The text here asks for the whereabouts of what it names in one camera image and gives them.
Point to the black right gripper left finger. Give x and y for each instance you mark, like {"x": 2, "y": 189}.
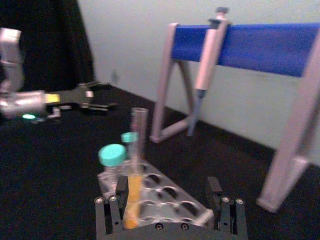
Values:
{"x": 113, "y": 212}

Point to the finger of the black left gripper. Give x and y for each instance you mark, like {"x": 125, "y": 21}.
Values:
{"x": 100, "y": 107}
{"x": 96, "y": 85}

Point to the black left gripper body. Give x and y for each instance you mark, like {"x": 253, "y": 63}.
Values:
{"x": 76, "y": 98}

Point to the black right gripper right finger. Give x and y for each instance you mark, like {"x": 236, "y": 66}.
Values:
{"x": 230, "y": 215}

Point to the glass tube with orange liquid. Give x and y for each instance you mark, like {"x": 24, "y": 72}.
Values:
{"x": 135, "y": 190}

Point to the narrow tube with teal cap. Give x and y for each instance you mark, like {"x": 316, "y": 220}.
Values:
{"x": 129, "y": 140}

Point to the wide tube with teal cap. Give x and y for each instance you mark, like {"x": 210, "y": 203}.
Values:
{"x": 112, "y": 156}

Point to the clear plastic tube rack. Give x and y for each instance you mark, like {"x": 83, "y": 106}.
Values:
{"x": 170, "y": 195}

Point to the black table cloth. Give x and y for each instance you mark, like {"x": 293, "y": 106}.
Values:
{"x": 50, "y": 180}

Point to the grey pipette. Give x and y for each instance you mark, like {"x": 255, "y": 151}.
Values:
{"x": 207, "y": 62}

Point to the grey stand with blue bar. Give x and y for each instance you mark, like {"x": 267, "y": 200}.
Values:
{"x": 262, "y": 47}

